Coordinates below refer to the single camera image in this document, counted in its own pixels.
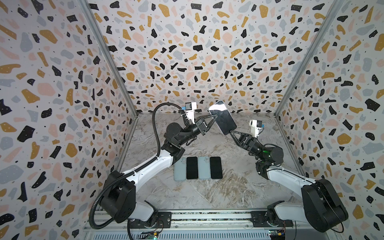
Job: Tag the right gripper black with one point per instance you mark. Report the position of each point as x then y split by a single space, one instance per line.
243 139

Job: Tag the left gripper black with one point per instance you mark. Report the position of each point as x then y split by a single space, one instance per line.
199 124

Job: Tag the white phone case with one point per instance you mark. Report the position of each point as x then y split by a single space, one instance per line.
222 117

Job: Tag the black phone blue back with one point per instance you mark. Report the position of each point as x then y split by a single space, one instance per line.
192 168

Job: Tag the light green phone case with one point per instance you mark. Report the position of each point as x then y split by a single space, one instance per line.
204 171
180 170

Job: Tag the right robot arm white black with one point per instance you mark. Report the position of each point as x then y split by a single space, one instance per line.
321 206

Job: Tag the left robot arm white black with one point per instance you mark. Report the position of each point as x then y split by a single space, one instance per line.
117 200

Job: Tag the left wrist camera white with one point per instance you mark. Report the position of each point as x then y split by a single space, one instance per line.
189 111

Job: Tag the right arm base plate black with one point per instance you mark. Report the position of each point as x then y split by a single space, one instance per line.
264 219

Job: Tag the white ribbed cable tray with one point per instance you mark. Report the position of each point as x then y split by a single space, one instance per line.
215 235

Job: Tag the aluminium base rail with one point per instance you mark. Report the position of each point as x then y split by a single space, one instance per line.
207 220

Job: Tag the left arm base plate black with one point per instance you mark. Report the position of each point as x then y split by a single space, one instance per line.
159 220

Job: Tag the right corner aluminium post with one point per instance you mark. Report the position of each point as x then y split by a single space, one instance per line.
331 14

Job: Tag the corner aluminium post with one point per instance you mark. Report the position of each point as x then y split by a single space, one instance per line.
84 5
331 14

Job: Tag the left corner aluminium post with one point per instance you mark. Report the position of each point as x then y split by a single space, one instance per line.
84 5

